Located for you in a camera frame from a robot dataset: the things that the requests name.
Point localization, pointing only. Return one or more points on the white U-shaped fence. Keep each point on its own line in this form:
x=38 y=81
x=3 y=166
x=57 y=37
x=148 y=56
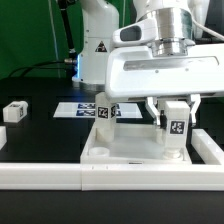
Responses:
x=208 y=175

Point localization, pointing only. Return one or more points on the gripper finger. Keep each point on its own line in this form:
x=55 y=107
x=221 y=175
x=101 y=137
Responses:
x=150 y=104
x=194 y=103

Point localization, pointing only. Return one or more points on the white square tabletop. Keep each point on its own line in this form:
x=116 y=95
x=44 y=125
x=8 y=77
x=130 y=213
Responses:
x=132 y=144

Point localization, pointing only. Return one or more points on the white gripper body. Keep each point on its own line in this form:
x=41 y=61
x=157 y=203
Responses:
x=133 y=71

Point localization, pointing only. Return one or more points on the white sheet with tags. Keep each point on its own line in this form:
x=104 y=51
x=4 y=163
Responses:
x=87 y=110

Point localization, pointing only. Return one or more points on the thin white pole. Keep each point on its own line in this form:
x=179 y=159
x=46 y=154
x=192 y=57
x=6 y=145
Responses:
x=54 y=36

